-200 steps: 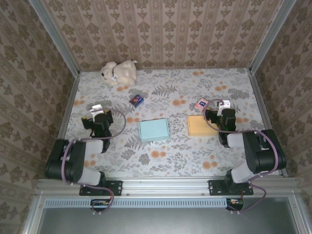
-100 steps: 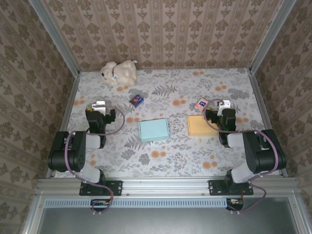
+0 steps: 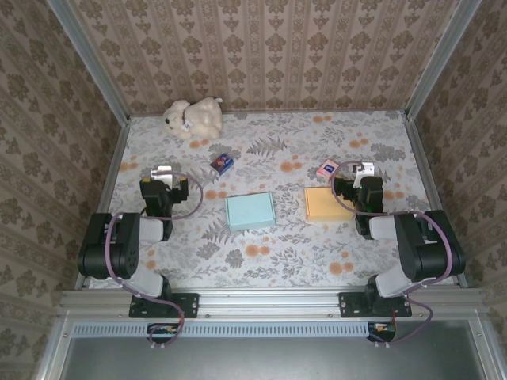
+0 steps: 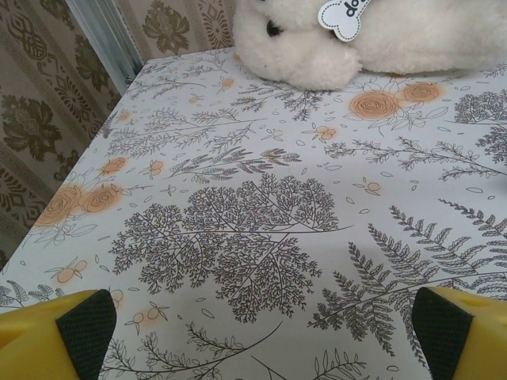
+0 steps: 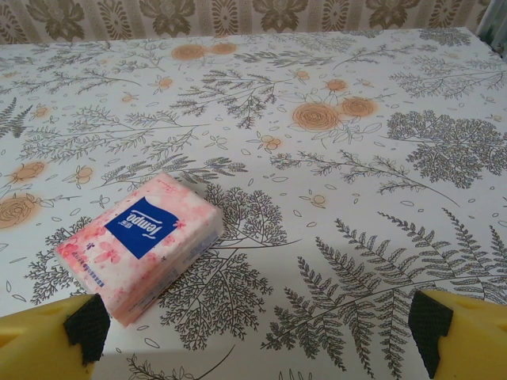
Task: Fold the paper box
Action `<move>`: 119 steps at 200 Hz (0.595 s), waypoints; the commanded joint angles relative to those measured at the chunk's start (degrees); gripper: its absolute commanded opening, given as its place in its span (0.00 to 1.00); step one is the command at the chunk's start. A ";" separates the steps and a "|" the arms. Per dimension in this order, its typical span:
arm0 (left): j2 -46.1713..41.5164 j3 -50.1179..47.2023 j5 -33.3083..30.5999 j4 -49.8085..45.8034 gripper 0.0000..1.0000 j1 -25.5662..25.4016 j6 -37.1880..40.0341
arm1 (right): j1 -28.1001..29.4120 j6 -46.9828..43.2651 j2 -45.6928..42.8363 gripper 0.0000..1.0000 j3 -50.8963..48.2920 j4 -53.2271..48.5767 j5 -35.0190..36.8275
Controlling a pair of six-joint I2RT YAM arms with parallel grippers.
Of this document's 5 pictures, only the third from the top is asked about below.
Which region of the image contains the cream plush toy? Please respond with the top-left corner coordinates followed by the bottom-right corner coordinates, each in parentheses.
top-left (162, 97), bottom-right (224, 140)

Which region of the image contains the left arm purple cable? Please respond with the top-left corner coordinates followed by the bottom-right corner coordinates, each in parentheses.
top-left (105, 169), bottom-right (204, 349)

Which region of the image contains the aluminium corner post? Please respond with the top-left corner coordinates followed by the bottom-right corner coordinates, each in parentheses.
top-left (404, 0), bottom-right (483, 119)
top-left (46, 0), bottom-right (131, 124)

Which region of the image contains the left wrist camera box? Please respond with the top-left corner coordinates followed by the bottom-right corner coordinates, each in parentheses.
top-left (150, 165), bottom-right (176, 188)

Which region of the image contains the wide aluminium frame beam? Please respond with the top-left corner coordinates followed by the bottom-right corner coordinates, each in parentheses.
top-left (59, 287), bottom-right (489, 318)

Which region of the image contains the floral tablecloth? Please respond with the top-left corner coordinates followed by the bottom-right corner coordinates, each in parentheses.
top-left (89, 110), bottom-right (456, 290)

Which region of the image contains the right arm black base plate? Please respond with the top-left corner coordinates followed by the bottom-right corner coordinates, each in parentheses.
top-left (338, 291), bottom-right (413, 319)

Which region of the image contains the aluminium side rail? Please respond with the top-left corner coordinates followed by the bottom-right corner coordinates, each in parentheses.
top-left (74, 122), bottom-right (131, 291)
top-left (403, 114), bottom-right (469, 288)

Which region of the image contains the teal paper box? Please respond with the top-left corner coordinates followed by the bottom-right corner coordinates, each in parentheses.
top-left (224, 192), bottom-right (276, 233)

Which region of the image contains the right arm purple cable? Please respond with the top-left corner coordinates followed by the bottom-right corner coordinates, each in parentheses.
top-left (331, 160), bottom-right (456, 349)

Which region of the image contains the orange paper box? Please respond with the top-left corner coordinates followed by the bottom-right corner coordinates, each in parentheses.
top-left (303, 186), bottom-right (356, 222)

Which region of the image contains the white slotted cable duct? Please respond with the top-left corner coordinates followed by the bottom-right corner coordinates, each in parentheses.
top-left (73, 321), bottom-right (372, 339)

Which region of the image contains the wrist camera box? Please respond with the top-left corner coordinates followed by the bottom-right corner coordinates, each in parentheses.
top-left (353, 160), bottom-right (376, 178)
top-left (150, 165), bottom-right (176, 188)

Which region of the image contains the black connector box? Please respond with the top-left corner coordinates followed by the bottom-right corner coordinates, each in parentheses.
top-left (147, 322), bottom-right (185, 344)
top-left (367, 322), bottom-right (397, 344)

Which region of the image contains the pink tissue pack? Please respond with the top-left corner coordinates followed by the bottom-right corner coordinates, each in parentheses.
top-left (316, 160), bottom-right (340, 181)

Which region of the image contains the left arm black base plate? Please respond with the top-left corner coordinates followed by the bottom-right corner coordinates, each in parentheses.
top-left (128, 291), bottom-right (200, 319)

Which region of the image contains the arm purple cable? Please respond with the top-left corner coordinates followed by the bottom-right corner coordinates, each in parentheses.
top-left (331, 160), bottom-right (456, 349)
top-left (105, 169), bottom-right (204, 349)

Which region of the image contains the small blue printed box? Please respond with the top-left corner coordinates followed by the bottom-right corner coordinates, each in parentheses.
top-left (209, 153), bottom-right (234, 176)

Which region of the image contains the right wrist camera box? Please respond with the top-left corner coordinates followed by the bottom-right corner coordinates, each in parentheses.
top-left (353, 160), bottom-right (376, 178)

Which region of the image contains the grey metal sheet panel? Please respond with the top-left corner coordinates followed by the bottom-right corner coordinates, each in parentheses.
top-left (59, 320), bottom-right (489, 380)

